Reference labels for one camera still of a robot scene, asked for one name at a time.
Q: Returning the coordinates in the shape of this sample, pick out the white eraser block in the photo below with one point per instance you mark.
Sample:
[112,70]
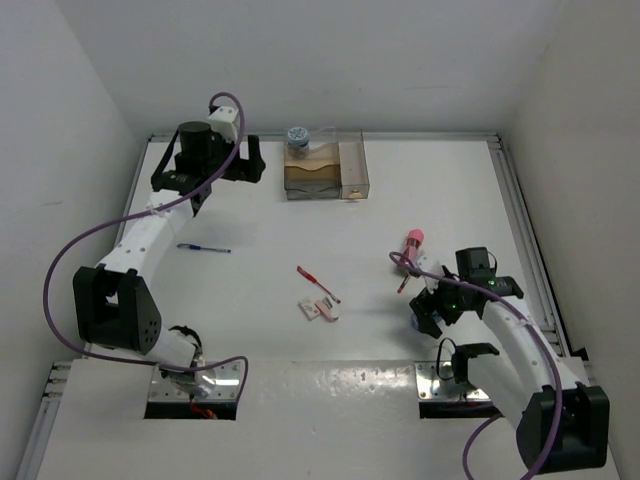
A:
[309,309]

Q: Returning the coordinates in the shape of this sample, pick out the transparent tiered desk organizer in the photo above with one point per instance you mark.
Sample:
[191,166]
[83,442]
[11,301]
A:
[317,175]

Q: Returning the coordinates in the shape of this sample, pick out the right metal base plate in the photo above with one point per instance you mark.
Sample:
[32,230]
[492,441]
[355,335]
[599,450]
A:
[435,384]

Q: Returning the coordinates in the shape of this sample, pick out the red gel pen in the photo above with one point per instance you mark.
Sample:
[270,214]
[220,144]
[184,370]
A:
[314,281]

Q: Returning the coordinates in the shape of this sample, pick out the pink cap glue stick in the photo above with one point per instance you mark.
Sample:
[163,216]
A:
[412,246]

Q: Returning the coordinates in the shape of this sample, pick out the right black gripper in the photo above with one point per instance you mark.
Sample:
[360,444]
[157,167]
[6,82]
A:
[423,304]

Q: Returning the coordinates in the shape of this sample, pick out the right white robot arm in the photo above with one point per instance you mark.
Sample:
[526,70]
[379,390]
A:
[501,363]

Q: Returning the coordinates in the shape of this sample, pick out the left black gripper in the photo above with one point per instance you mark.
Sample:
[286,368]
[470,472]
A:
[245,169]

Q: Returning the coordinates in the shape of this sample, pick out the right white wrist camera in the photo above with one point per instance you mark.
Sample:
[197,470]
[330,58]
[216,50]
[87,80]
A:
[432,266]

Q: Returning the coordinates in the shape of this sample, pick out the blue ballpoint pen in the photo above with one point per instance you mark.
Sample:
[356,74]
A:
[195,247]

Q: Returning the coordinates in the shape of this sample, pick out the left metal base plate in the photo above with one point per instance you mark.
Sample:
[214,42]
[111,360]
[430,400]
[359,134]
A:
[217,384]

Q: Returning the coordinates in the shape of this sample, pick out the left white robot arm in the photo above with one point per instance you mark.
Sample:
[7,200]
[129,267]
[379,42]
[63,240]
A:
[114,306]

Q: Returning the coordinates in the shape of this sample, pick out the blue tape roll stack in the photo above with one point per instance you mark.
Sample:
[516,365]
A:
[297,141]

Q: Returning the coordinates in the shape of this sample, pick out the metal base plate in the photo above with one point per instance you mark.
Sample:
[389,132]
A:
[217,384]
[435,384]

